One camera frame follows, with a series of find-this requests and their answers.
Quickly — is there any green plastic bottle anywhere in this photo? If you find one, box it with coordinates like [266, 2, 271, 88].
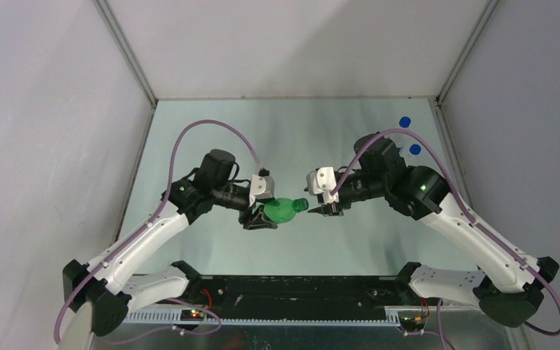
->
[264, 198, 299, 225]

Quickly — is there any green bottle cap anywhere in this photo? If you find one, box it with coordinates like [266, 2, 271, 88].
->
[292, 198, 309, 213]

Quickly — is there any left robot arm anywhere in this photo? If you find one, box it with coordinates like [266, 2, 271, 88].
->
[63, 149, 278, 336]

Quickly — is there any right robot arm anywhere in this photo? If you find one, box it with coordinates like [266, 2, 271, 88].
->
[306, 134, 559, 328]

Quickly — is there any clear bottle blue cap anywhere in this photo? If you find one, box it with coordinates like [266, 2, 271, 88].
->
[407, 144, 422, 157]

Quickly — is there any pepsi bottle blue cap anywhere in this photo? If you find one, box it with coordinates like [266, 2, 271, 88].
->
[398, 116, 412, 128]

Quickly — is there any left circuit board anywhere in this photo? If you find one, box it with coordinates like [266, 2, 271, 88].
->
[179, 309, 206, 322]

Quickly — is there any circuit board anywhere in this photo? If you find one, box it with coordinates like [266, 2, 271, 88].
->
[400, 316, 427, 333]
[179, 309, 206, 322]

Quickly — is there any right circuit board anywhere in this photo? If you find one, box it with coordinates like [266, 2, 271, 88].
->
[400, 316, 427, 333]

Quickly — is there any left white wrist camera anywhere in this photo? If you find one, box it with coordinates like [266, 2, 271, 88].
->
[249, 174, 275, 204]

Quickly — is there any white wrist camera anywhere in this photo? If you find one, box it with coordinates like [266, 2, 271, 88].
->
[306, 167, 339, 204]
[249, 174, 275, 204]

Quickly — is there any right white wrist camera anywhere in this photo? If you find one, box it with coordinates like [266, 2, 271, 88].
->
[306, 167, 339, 204]

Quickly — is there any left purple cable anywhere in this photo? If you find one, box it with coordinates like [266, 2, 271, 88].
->
[53, 120, 268, 346]

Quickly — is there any purple cable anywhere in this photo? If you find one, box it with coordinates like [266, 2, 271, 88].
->
[330, 128, 560, 350]
[53, 120, 268, 346]

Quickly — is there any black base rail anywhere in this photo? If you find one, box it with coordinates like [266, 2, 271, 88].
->
[179, 275, 436, 322]

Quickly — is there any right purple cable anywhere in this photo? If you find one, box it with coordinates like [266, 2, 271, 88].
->
[330, 128, 560, 350]

